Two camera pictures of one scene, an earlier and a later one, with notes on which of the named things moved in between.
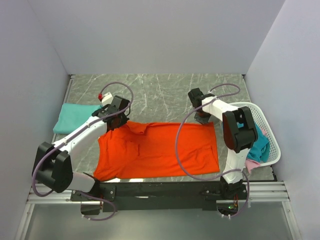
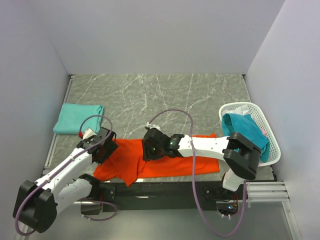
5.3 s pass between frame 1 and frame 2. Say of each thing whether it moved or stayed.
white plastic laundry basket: stayed
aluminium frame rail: stayed
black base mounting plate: stayed
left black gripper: moved
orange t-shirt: moved
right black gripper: moved
